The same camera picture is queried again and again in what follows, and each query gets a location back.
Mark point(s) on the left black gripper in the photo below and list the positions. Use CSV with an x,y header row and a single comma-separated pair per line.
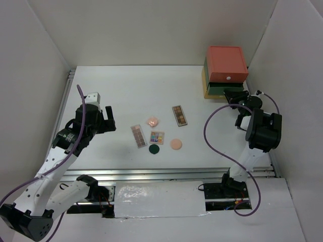
x,y
107,125

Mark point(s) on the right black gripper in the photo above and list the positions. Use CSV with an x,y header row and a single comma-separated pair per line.
x,y
233,97

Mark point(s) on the green drawer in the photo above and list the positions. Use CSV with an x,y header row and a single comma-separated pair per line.
x,y
218,88

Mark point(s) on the pink eyeshadow palette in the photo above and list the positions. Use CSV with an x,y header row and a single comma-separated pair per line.
x,y
138,136

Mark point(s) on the colourful square eyeshadow palette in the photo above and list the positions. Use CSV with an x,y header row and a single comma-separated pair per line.
x,y
157,137

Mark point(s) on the brown eyeshadow palette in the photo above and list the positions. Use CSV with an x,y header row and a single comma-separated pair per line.
x,y
179,116

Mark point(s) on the red top drawer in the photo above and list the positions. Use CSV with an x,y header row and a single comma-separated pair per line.
x,y
226,64

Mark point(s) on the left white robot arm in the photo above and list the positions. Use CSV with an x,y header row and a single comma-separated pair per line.
x,y
33,213

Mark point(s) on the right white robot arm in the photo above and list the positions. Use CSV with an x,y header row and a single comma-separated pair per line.
x,y
263,133

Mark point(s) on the wrapped peach makeup puff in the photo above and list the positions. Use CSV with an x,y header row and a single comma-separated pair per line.
x,y
152,121

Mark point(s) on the bare peach makeup puff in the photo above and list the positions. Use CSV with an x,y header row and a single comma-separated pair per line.
x,y
176,144

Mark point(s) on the dark green round compact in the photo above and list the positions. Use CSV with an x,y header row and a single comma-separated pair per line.
x,y
154,149

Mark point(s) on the white foil-edged cover plate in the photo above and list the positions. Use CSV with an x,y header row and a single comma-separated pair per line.
x,y
159,200

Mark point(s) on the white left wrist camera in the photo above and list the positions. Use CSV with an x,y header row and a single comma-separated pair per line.
x,y
93,99

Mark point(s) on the aluminium frame rail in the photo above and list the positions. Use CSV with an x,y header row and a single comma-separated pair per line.
x,y
211,142

